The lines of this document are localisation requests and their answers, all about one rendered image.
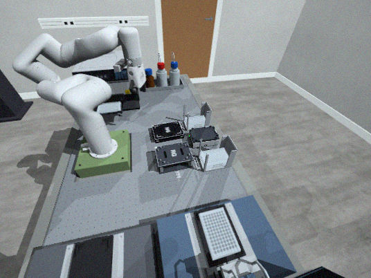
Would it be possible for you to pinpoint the white plastic bottle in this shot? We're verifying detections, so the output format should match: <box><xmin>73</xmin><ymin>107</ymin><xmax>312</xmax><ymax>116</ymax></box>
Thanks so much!
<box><xmin>156</xmin><ymin>71</ymin><xmax>168</xmax><ymax>87</ymax></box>

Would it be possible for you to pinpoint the brown glass bottle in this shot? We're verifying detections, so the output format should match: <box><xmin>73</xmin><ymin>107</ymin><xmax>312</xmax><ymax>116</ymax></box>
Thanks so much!
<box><xmin>145</xmin><ymin>76</ymin><xmax>154</xmax><ymax>88</ymax></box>

